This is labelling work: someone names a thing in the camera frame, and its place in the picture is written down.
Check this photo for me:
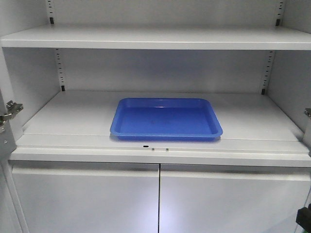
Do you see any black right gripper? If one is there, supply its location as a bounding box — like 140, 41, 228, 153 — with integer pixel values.
296, 204, 311, 230

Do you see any right lower cabinet door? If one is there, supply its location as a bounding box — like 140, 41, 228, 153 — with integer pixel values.
159, 164, 311, 233

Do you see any cabinet door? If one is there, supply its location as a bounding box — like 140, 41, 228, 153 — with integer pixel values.
159, 164, 311, 233
12, 161, 159, 233

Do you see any left lower cabinet door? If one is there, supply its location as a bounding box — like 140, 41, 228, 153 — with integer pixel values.
12, 161, 159, 233

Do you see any grey cabinet shelf upper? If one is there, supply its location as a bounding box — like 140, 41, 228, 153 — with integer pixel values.
0, 25, 311, 50

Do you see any right metal door hinge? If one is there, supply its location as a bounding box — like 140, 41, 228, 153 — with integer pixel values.
304, 108, 311, 118

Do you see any metal door hinge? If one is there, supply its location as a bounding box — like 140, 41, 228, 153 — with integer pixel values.
0, 100, 24, 133
304, 108, 311, 118

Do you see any blue plastic tray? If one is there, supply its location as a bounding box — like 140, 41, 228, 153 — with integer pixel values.
110, 98, 223, 141

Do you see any left metal door hinge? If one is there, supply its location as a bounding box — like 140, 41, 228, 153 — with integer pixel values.
0, 100, 24, 133

